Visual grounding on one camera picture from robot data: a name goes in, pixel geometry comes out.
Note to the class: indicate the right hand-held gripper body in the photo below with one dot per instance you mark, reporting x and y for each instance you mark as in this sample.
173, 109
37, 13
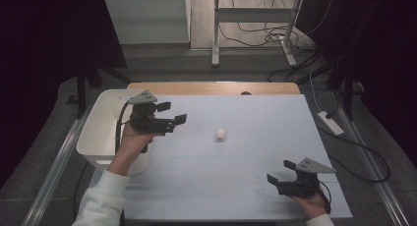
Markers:
303, 183

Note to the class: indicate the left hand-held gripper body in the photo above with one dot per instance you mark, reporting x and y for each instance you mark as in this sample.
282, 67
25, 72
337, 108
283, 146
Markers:
147, 121

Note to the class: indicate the white plastic storage bin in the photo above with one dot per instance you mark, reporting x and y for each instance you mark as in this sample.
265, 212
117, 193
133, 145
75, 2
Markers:
98, 134

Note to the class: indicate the person's right hand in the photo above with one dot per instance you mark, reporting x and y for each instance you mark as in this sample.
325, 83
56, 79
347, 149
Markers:
311, 204

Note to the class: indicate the person's left hand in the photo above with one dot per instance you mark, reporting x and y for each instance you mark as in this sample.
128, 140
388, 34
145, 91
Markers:
129, 150

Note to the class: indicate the pale table cover board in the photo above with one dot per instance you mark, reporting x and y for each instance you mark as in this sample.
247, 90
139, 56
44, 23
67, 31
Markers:
262, 137

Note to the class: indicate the white egg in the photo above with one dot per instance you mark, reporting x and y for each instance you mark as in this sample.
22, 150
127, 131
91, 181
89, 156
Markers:
220, 134

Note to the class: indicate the white power strip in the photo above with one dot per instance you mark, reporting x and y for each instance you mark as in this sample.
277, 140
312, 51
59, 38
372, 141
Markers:
330, 123

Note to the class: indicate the black metal stand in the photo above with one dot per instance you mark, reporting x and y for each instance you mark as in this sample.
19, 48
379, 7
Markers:
347, 88
81, 88

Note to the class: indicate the white cabinet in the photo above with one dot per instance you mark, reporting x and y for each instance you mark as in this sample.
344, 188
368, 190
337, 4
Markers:
147, 19

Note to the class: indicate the aluminium floor rail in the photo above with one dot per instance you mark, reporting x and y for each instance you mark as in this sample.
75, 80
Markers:
55, 173
370, 167

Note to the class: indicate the white metal desk frame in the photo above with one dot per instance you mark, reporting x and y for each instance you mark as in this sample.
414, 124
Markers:
252, 14

